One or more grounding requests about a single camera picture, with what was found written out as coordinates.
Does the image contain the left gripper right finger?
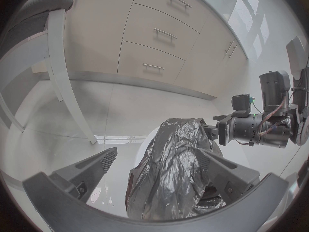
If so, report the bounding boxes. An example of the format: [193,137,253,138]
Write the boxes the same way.
[196,148,261,204]

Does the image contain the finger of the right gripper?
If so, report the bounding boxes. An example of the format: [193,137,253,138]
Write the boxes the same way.
[200,123,220,141]
[213,114,233,122]

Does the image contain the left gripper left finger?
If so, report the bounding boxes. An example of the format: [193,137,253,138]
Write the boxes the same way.
[49,147,118,202]

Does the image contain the black plastic bag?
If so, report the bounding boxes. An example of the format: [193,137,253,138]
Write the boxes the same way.
[126,117,227,221]

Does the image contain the white trash bin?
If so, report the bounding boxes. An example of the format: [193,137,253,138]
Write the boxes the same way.
[136,127,161,171]

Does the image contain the beige cabinet with drawers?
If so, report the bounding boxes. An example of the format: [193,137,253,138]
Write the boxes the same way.
[31,0,249,100]

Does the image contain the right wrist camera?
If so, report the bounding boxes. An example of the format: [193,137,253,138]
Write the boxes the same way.
[231,94,256,117]

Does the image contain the grey chair with white frame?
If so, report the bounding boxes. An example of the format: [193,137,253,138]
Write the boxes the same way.
[0,0,98,144]

